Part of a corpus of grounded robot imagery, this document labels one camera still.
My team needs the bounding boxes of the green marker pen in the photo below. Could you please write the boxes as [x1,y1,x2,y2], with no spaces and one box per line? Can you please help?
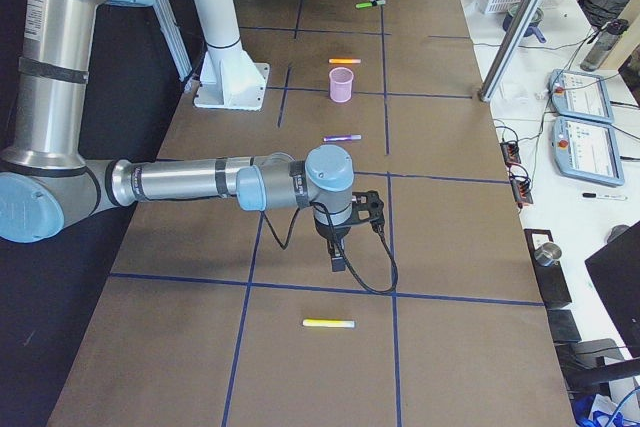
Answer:
[355,0,386,10]

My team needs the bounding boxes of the yellow marker pen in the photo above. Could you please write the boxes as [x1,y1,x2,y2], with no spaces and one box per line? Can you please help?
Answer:
[302,318,356,329]

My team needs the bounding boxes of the orange marker pen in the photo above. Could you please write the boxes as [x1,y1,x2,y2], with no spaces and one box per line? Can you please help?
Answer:
[328,58,362,65]

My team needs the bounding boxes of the purple marker pen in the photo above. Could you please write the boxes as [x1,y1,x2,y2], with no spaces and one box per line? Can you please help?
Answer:
[323,134,362,142]

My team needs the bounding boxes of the pink mesh pen holder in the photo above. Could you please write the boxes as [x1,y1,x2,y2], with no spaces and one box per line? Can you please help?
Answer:
[329,67,354,103]

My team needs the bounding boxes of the blue saucepan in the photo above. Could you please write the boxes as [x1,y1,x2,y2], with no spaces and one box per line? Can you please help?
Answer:
[502,2,550,43]

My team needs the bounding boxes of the black power strip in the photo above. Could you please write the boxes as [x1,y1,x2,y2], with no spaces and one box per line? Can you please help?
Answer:
[509,176,533,208]
[500,140,521,165]

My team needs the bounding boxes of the metal cup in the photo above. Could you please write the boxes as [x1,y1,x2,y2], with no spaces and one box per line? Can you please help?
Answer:
[533,242,562,267]

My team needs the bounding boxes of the upper teach pendant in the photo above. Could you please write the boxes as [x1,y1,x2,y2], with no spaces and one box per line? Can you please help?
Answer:
[548,69,614,124]

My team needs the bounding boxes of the teach pendant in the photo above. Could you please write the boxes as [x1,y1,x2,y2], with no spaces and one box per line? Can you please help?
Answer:
[551,116,625,187]
[548,69,614,124]

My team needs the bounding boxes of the lower teach pendant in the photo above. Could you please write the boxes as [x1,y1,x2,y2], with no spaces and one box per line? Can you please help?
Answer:
[551,116,625,187]

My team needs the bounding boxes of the black marker on desk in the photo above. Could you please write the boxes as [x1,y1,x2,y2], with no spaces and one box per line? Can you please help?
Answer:
[581,192,628,201]

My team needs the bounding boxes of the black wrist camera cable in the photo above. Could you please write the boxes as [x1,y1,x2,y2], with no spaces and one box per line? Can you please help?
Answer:
[260,201,400,295]

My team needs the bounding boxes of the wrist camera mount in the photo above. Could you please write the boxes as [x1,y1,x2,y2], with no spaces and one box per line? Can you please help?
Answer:
[348,190,385,234]

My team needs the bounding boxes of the aluminium frame post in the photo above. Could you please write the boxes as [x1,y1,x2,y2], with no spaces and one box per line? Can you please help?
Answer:
[478,0,541,103]

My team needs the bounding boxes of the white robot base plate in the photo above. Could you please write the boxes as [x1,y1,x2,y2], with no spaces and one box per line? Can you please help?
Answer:
[194,49,270,111]

